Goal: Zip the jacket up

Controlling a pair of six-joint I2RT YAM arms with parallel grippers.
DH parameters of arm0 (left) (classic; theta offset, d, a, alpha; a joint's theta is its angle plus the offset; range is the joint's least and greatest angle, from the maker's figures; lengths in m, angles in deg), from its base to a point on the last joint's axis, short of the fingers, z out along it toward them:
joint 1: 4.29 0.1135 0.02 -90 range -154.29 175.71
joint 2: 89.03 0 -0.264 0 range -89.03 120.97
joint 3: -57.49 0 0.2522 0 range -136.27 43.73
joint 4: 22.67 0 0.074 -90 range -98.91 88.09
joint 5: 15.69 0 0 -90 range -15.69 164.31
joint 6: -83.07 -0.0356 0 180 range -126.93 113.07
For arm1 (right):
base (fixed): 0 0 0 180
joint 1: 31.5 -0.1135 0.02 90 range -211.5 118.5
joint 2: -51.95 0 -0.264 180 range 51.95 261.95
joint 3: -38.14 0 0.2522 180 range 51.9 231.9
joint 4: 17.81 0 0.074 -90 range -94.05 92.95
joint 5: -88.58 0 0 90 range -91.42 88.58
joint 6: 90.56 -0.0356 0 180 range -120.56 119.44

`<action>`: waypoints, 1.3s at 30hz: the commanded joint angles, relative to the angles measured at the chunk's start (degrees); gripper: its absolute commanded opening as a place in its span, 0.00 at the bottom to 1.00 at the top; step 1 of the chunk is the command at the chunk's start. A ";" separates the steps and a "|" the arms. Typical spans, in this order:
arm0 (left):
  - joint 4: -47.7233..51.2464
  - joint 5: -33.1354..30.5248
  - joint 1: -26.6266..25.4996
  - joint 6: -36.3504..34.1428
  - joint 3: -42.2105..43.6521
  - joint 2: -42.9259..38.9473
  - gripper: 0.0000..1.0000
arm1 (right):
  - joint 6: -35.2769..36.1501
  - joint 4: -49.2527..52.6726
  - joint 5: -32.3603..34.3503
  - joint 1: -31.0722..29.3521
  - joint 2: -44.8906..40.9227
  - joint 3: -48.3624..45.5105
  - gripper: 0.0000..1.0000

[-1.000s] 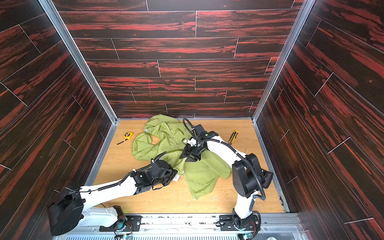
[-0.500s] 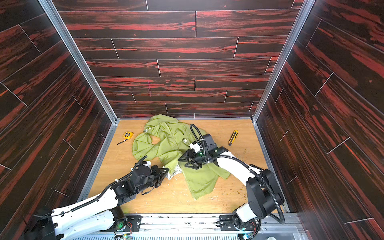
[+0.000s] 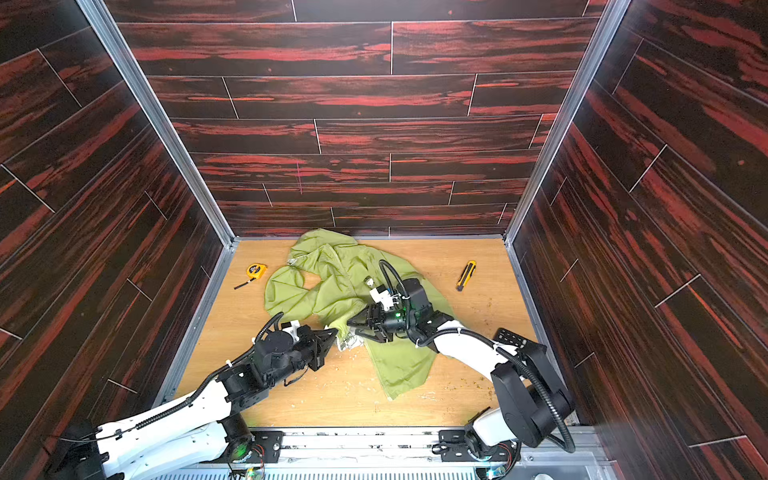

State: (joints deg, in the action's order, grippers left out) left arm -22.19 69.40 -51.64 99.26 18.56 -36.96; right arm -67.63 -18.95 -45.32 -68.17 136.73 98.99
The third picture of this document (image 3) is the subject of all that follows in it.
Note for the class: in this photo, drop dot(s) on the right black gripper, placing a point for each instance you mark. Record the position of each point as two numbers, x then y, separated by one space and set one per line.
380 323

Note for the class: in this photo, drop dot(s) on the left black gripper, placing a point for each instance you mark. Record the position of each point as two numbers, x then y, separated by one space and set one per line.
315 347

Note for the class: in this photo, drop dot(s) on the green Snoopy zip jacket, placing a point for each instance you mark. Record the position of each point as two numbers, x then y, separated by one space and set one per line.
324 277

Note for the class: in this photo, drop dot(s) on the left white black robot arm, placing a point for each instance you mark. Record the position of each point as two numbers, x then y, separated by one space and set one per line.
203 425

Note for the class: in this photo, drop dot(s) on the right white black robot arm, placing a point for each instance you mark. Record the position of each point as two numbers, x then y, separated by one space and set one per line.
533 402

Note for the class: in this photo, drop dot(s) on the yellow tape measure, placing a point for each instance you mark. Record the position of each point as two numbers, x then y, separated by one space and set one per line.
254 272

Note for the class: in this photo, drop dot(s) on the yellow black utility knife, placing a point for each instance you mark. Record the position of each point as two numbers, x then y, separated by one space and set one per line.
466 275

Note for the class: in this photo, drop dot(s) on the dark grey calculator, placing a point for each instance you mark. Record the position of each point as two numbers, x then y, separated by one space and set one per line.
506 337

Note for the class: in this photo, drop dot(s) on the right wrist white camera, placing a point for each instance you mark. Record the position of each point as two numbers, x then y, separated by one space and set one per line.
382 295

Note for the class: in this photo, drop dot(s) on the aluminium front rail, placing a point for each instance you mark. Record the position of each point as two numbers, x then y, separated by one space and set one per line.
401 453

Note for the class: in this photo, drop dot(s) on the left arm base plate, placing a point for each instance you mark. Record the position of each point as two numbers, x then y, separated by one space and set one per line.
263 446

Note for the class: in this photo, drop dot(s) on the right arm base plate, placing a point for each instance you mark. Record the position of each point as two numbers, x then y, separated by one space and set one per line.
458 445

